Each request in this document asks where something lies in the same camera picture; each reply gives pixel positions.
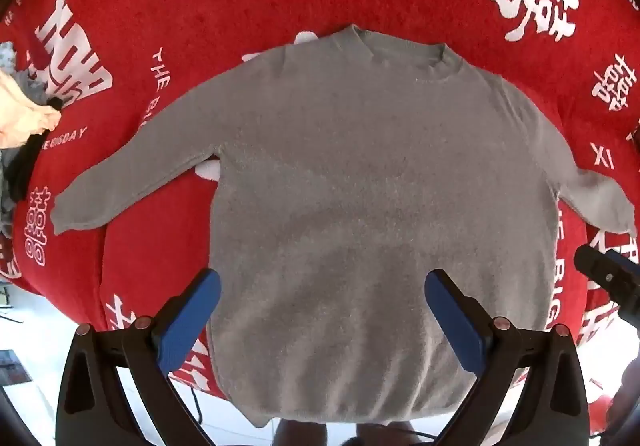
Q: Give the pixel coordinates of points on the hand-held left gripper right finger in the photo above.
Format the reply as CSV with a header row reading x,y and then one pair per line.
x,y
450,313

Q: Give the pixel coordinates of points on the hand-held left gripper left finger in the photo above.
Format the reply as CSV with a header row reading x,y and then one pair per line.
x,y
192,313

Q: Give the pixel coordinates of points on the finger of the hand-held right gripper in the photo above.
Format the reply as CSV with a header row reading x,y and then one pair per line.
x,y
600,271

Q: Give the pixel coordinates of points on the grey knit sweater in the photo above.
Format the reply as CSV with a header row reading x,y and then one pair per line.
x,y
380,186

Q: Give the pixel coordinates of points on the black cloth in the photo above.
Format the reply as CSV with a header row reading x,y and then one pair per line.
x,y
25,166

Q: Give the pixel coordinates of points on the peach cloth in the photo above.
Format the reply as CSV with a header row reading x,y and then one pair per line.
x,y
20,116

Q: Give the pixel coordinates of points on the light grey cloth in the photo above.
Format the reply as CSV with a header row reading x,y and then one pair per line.
x,y
32,86

